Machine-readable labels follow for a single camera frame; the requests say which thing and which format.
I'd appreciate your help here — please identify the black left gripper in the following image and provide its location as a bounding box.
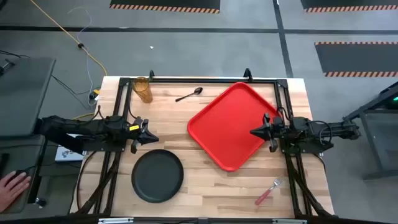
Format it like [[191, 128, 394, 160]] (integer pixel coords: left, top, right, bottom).
[[124, 116, 160, 154]]

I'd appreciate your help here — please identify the grey desk top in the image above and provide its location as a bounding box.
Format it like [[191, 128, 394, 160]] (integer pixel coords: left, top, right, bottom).
[[0, 57, 57, 138]]

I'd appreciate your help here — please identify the silver metal bracket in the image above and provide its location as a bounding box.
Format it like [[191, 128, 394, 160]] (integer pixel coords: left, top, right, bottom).
[[272, 218, 308, 224], [98, 217, 135, 224]]

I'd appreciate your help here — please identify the black spoon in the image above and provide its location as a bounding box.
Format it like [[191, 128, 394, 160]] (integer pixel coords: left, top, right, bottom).
[[175, 86, 204, 103]]

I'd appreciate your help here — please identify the grey metal cart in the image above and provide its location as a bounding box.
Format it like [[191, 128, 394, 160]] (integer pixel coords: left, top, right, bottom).
[[343, 81, 398, 181]]

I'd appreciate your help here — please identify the black metal table frame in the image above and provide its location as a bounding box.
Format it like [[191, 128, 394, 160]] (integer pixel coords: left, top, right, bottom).
[[74, 67, 335, 219]]

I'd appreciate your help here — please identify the person's hand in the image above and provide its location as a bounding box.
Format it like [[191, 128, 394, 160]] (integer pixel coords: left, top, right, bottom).
[[0, 170, 32, 213]]

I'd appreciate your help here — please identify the red plastic tray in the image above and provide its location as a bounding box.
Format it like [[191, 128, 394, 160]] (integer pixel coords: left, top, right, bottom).
[[187, 82, 282, 172]]

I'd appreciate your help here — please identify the black round plate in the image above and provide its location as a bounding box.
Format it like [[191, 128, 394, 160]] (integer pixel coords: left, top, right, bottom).
[[131, 149, 185, 203]]

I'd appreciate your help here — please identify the black floor cable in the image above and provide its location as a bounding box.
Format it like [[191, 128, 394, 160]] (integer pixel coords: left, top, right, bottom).
[[0, 49, 101, 110]]

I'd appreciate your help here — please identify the thin white cable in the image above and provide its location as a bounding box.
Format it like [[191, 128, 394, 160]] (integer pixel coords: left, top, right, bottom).
[[67, 6, 95, 107]]

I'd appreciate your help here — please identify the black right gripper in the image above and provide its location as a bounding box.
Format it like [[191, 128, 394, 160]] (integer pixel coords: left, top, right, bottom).
[[249, 113, 286, 154]]

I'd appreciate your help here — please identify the yellow cable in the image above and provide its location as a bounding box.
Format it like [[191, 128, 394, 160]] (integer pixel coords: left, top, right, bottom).
[[29, 0, 108, 121]]

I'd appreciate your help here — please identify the white printed box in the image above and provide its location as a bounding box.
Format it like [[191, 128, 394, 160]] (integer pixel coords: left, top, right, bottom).
[[55, 133, 85, 163]]

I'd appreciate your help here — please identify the amber faceted plastic cup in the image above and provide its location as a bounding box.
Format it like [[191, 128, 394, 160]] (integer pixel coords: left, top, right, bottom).
[[132, 77, 154, 104]]

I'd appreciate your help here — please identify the fork with red handle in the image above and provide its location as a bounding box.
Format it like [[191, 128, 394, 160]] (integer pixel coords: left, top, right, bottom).
[[254, 175, 285, 207]]

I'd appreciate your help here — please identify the black hazard-striped floor mat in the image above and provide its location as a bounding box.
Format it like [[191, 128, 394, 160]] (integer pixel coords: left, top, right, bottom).
[[314, 41, 398, 78], [300, 0, 398, 14], [109, 0, 221, 14]]

